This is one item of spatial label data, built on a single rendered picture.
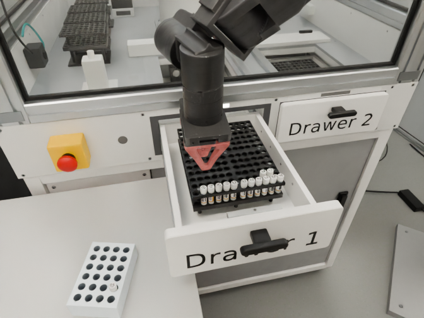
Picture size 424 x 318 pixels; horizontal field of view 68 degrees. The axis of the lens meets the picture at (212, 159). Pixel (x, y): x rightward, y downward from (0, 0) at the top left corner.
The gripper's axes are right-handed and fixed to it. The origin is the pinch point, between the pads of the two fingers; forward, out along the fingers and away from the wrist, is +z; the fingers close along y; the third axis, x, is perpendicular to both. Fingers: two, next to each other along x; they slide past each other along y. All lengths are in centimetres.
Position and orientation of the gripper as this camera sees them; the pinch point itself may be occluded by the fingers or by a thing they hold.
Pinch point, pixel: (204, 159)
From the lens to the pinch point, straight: 52.5
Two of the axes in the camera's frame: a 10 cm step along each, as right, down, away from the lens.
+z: 0.0, 7.3, 6.9
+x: -9.9, 1.1, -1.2
